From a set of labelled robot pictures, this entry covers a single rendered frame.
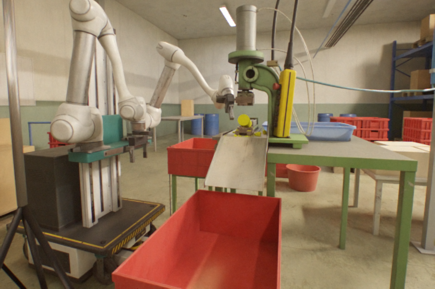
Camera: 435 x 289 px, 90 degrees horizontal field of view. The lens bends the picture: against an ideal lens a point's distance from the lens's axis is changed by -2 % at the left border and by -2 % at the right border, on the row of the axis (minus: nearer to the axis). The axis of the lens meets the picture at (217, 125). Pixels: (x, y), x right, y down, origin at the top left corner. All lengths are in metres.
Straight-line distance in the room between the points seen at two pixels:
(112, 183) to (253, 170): 1.28
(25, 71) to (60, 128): 4.26
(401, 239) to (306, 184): 2.19
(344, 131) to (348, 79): 8.37
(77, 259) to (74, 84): 1.09
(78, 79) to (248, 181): 0.99
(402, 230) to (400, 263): 0.15
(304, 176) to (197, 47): 8.33
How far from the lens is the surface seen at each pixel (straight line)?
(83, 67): 1.37
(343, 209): 2.17
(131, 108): 1.24
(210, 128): 9.04
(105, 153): 1.60
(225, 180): 1.03
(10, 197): 3.09
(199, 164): 1.78
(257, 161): 1.11
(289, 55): 1.33
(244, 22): 1.40
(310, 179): 3.35
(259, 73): 1.36
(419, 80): 8.69
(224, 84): 1.65
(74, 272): 1.90
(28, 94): 5.52
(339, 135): 1.59
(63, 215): 1.97
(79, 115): 1.34
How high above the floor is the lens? 1.17
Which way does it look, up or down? 5 degrees down
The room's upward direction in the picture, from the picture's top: straight up
